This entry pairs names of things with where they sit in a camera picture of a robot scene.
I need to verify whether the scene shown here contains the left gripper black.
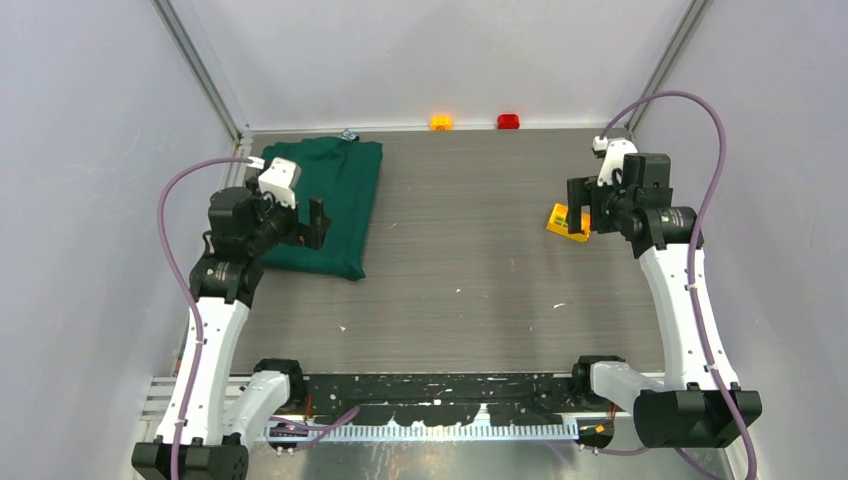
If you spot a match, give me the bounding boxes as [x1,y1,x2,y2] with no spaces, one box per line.
[246,178,330,256]

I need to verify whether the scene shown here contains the green surgical cloth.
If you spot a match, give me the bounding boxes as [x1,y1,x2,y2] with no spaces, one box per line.
[261,136,383,281]

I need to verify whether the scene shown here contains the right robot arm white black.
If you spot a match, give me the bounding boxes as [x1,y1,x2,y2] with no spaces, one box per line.
[566,153,762,448]

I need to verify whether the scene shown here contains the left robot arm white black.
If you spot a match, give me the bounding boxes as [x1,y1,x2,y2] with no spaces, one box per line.
[131,187,331,479]

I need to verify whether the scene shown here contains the yellow toy block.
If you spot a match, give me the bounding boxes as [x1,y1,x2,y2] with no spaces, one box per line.
[546,203,591,243]

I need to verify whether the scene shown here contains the small blue black toy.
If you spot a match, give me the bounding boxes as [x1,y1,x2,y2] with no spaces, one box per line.
[339,129,360,142]

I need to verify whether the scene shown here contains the red toy brick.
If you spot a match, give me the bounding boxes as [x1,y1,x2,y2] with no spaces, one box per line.
[496,113,521,130]

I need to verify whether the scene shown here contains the orange toy brick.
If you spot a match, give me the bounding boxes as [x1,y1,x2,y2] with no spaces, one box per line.
[429,115,453,131]

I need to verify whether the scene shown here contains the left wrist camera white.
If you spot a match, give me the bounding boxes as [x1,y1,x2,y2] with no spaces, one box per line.
[257,157,302,209]

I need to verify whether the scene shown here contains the aluminium frame rail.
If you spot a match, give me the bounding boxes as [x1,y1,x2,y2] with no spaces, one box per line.
[137,374,743,425]

